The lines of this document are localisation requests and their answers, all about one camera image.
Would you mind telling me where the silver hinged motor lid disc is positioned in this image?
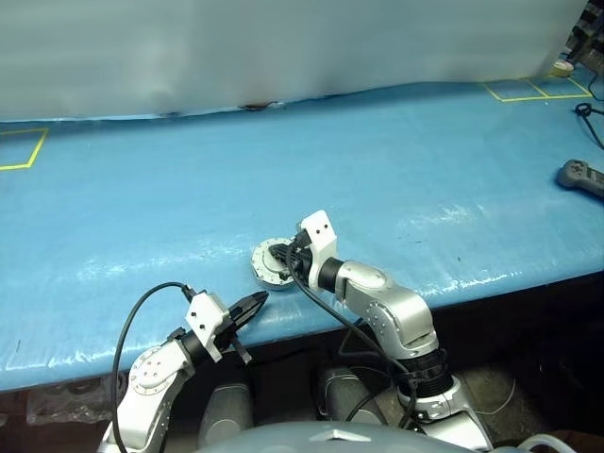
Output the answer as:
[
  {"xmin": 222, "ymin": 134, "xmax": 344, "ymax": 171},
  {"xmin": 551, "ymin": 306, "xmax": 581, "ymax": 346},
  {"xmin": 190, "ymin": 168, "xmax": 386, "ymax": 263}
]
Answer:
[{"xmin": 250, "ymin": 238, "xmax": 301, "ymax": 283}]

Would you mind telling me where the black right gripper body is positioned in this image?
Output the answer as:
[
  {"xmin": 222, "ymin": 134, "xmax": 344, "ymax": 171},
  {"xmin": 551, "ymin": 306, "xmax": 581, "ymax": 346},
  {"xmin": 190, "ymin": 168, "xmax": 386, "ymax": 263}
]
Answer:
[{"xmin": 288, "ymin": 235, "xmax": 315, "ymax": 279}]

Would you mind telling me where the blue table cover sheet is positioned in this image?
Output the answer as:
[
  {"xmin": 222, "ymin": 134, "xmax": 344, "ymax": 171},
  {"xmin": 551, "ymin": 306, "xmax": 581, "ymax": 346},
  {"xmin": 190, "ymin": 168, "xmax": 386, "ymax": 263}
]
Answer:
[{"xmin": 0, "ymin": 79, "xmax": 604, "ymax": 393}]

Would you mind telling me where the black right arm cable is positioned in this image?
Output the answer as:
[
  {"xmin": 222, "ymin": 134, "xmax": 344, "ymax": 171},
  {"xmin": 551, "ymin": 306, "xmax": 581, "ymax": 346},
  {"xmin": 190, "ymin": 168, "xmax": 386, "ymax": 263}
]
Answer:
[{"xmin": 285, "ymin": 244, "xmax": 421, "ymax": 430}]

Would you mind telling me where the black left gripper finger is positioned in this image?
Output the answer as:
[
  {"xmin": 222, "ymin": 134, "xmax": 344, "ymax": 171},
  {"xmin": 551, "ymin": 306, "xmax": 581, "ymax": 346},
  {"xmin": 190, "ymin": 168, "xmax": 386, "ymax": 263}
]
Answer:
[
  {"xmin": 231, "ymin": 332, "xmax": 254, "ymax": 365},
  {"xmin": 233, "ymin": 291, "xmax": 270, "ymax": 327}
]

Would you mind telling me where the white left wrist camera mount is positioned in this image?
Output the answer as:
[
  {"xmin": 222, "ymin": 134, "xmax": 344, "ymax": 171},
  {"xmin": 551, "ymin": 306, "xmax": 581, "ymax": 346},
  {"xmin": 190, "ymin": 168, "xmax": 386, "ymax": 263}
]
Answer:
[{"xmin": 183, "ymin": 292, "xmax": 232, "ymax": 363}]

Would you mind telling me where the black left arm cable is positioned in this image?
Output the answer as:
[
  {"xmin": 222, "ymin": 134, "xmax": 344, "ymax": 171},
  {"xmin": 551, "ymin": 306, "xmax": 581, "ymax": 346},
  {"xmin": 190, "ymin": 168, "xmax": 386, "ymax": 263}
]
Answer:
[{"xmin": 112, "ymin": 281, "xmax": 197, "ymax": 453}]

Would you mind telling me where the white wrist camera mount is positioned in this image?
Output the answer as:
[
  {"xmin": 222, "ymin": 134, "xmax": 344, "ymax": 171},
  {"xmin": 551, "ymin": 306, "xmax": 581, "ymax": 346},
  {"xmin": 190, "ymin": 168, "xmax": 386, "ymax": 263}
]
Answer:
[
  {"xmin": 297, "ymin": 210, "xmax": 339, "ymax": 289},
  {"xmin": 183, "ymin": 292, "xmax": 232, "ymax": 363}
]

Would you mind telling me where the grey remote controller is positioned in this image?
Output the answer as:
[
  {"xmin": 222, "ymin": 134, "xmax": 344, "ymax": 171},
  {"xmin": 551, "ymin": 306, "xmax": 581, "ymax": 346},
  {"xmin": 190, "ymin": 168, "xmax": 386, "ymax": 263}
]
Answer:
[{"xmin": 555, "ymin": 159, "xmax": 604, "ymax": 199}]

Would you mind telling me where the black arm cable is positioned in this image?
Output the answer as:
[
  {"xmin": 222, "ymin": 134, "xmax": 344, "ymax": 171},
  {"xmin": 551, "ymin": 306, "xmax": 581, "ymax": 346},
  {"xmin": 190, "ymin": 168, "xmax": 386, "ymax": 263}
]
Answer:
[
  {"xmin": 285, "ymin": 244, "xmax": 421, "ymax": 430},
  {"xmin": 112, "ymin": 281, "xmax": 197, "ymax": 453}
]

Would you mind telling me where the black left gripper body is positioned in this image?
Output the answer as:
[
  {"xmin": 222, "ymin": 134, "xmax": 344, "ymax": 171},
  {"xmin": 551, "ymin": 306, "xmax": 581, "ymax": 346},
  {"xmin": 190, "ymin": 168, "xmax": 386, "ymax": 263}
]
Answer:
[{"xmin": 217, "ymin": 306, "xmax": 244, "ymax": 353}]

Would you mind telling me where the clear plastic bag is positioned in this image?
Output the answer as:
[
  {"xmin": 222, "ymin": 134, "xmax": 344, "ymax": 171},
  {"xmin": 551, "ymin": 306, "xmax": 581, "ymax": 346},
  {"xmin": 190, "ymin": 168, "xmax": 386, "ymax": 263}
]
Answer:
[{"xmin": 25, "ymin": 377, "xmax": 126, "ymax": 426}]

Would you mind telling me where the grey rounded robot leg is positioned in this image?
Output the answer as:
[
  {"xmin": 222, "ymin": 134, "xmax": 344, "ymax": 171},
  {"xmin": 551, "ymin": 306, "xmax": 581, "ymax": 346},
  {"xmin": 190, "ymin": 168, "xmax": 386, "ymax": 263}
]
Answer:
[{"xmin": 316, "ymin": 366, "xmax": 378, "ymax": 424}]

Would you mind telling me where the grey robot torso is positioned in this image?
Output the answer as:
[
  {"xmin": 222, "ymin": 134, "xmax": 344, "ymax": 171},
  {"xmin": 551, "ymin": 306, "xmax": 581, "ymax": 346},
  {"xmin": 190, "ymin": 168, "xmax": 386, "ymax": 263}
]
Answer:
[{"xmin": 195, "ymin": 420, "xmax": 445, "ymax": 453}]

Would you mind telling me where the thin white wire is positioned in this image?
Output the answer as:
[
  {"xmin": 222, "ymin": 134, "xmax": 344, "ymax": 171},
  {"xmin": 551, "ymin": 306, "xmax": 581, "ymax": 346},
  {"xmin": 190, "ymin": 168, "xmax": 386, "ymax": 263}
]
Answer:
[{"xmin": 476, "ymin": 372, "xmax": 518, "ymax": 416}]

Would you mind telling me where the white backdrop sheet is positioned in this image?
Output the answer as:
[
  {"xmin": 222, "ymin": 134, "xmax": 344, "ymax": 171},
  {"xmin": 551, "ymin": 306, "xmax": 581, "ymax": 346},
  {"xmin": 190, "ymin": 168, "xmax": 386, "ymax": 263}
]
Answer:
[{"xmin": 0, "ymin": 0, "xmax": 591, "ymax": 122}]

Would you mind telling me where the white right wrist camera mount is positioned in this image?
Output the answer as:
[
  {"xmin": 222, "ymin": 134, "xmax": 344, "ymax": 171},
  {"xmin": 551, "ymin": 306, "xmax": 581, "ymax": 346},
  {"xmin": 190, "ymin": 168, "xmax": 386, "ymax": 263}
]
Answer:
[{"xmin": 297, "ymin": 210, "xmax": 339, "ymax": 289}]

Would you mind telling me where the dark shelf clutter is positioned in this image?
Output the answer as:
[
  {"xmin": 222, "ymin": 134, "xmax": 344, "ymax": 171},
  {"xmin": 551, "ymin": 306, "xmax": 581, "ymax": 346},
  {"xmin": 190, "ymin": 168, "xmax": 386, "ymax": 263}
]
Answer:
[{"xmin": 563, "ymin": 0, "xmax": 604, "ymax": 72}]

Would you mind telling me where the black cable on table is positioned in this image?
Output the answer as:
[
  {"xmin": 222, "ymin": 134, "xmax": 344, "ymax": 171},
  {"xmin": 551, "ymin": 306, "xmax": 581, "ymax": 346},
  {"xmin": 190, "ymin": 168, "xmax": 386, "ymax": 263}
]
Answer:
[{"xmin": 574, "ymin": 102, "xmax": 604, "ymax": 150}]

